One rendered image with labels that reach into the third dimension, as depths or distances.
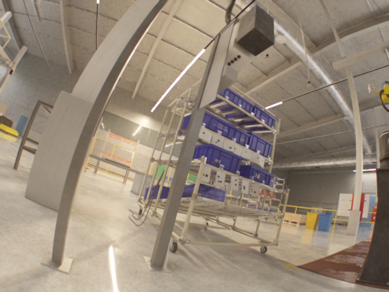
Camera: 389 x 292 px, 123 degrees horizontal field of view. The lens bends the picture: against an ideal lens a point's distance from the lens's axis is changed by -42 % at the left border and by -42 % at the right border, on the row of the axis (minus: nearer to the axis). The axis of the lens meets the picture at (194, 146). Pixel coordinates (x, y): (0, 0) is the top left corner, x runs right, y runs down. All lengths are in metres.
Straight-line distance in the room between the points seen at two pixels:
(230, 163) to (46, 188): 1.52
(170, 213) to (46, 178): 0.99
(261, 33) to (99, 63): 1.35
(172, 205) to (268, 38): 1.07
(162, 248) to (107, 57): 1.60
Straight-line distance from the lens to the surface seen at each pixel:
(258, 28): 1.09
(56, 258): 0.85
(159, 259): 1.07
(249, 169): 1.76
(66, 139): 1.50
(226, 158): 1.55
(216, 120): 1.74
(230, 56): 1.22
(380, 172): 1.74
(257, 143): 2.06
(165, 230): 1.01
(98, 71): 1.73
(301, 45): 9.57
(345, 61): 4.03
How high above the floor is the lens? 0.47
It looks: 15 degrees up
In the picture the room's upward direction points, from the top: 15 degrees clockwise
